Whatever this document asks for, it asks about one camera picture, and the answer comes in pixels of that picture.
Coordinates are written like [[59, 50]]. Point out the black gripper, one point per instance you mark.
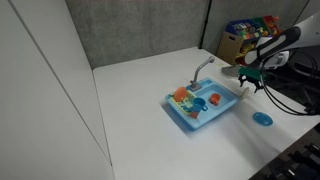
[[252, 79]]

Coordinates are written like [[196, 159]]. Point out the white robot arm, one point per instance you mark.
[[300, 30]]

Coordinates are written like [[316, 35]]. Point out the blue toy plate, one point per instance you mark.
[[262, 118]]

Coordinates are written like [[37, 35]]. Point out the orange toy food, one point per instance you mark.
[[215, 99]]

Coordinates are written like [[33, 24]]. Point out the grey toy faucet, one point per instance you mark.
[[200, 71]]

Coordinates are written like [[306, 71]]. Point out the blue toy cup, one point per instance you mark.
[[199, 104]]

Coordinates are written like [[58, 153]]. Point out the cardboard box with snacks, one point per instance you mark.
[[253, 28]]

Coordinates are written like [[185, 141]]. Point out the light blue toy sink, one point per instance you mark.
[[200, 121]]

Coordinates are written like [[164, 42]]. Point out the red toy cup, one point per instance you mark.
[[194, 114]]

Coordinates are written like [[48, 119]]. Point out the blue toy spoon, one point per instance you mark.
[[187, 106]]

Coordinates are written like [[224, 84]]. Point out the yellow toy dish rack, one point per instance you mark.
[[185, 107]]

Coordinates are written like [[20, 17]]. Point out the orange toy plate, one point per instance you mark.
[[180, 94]]

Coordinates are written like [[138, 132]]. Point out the black vertical pole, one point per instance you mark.
[[205, 23]]

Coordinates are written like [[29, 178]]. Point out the black equipment rack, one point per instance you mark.
[[300, 160]]

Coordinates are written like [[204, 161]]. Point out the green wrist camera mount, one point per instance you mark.
[[251, 71]]

